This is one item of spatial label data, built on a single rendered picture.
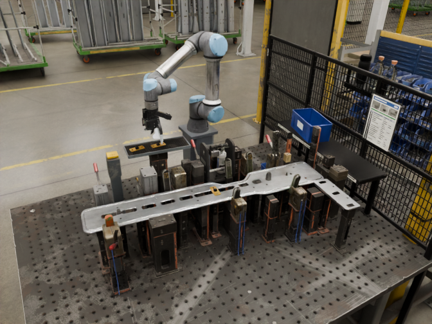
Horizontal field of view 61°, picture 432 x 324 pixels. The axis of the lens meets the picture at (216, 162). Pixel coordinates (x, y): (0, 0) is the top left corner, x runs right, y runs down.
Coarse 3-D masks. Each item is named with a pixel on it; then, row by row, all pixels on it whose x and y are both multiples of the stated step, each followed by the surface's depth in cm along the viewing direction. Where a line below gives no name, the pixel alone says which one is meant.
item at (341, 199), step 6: (324, 180) 215; (318, 186) 209; (324, 186) 209; (330, 186) 209; (336, 186) 209; (324, 192) 205; (330, 192) 204; (342, 192) 204; (330, 198) 200; (336, 198) 199; (342, 198) 199; (348, 198) 199; (342, 204) 194; (354, 204) 194
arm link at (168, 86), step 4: (160, 80) 201; (164, 80) 200; (168, 80) 200; (172, 80) 201; (160, 84) 196; (164, 84) 197; (168, 84) 199; (172, 84) 200; (176, 84) 202; (164, 88) 197; (168, 88) 199; (172, 88) 201; (176, 88) 203; (164, 92) 198; (168, 92) 201
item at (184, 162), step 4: (184, 160) 212; (188, 160) 212; (184, 164) 209; (188, 164) 210; (184, 168) 211; (188, 168) 212; (188, 172) 214; (188, 176) 215; (188, 180) 216; (188, 184) 218; (188, 196) 222; (188, 212) 228; (188, 216) 229
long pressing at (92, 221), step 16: (256, 176) 217; (272, 176) 217; (288, 176) 218; (304, 176) 218; (320, 176) 218; (176, 192) 201; (192, 192) 201; (224, 192) 202; (240, 192) 202; (256, 192) 203; (272, 192) 204; (96, 208) 187; (112, 208) 187; (128, 208) 188; (160, 208) 188; (176, 208) 188; (192, 208) 190; (96, 224) 176; (128, 224) 178
